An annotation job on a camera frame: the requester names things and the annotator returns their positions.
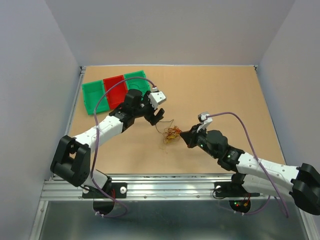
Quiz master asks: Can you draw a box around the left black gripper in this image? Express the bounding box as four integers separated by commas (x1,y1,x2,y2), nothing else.
133,90,165,126

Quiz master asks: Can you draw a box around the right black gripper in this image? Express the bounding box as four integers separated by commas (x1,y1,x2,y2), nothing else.
179,123,219,159

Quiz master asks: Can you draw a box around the yellow red wire bundle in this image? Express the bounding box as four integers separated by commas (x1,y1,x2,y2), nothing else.
154,119,183,153

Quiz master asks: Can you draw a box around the dark brown wire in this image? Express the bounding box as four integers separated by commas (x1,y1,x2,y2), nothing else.
128,82,148,93

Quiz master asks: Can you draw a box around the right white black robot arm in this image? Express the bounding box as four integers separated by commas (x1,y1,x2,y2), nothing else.
179,125,320,216

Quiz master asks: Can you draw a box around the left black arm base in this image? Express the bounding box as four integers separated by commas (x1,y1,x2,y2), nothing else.
81,182,128,199

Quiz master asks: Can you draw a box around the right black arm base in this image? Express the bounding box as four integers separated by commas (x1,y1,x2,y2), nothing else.
213,173,261,199

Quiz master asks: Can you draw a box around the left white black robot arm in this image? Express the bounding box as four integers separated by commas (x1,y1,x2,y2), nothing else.
50,88,167,197

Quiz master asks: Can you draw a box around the far green plastic bin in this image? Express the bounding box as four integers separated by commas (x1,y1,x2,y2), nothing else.
123,70,150,96

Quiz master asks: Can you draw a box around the green plastic bin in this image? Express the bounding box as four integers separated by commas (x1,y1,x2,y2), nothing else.
82,80,110,115
123,70,150,96

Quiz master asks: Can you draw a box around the red plastic bin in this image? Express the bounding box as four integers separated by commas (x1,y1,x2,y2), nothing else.
102,75,128,110

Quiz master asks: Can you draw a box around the near green plastic bin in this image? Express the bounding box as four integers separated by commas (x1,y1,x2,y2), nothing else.
82,80,110,115

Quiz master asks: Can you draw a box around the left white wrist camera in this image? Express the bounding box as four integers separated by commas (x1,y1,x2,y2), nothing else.
148,91,167,110

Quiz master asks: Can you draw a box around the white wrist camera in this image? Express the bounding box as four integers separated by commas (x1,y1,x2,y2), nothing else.
148,91,167,110
196,111,213,133

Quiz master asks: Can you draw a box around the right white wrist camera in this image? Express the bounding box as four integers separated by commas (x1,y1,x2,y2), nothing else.
196,111,213,133

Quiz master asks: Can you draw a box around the aluminium frame rail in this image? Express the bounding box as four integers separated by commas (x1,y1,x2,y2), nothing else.
30,65,311,240

